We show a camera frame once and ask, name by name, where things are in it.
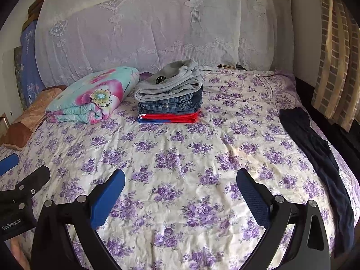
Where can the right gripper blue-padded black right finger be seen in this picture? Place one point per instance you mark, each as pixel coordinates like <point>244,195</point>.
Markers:
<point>308,246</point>

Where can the folded red blue garment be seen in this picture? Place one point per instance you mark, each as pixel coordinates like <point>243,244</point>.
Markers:
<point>187,118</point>

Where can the folded floral teal blanket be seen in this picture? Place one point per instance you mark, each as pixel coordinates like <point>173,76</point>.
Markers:
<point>94,97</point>

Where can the purple floral bedspread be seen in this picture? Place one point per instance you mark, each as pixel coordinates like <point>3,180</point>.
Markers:
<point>180,208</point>

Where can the folded blue denim jeans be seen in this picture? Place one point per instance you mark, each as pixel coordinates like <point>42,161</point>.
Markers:
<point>181,105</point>

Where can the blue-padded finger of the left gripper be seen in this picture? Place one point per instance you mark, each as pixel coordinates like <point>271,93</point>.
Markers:
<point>6,164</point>

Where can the orange brown pillow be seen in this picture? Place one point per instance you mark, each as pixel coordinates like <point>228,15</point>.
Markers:
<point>23,128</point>

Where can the blue patterned pillow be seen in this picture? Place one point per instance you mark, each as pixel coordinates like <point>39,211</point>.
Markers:
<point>31,82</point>

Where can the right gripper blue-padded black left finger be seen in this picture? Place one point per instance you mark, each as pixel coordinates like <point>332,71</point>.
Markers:
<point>52,247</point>

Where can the white lace headboard cover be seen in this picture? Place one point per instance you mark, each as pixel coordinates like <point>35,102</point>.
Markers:
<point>74,38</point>

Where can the person's left hand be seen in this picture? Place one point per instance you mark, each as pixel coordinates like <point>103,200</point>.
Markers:
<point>19,254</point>

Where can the striped beige curtain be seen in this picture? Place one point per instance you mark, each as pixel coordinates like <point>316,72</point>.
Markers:
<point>336,93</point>

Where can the grey fleece sweatpants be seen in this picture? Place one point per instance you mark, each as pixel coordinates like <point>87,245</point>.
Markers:
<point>176,79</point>

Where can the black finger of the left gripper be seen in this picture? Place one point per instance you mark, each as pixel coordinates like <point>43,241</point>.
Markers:
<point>29,186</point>

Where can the dark navy pants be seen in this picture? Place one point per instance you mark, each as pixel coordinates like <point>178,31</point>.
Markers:
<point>296,123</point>

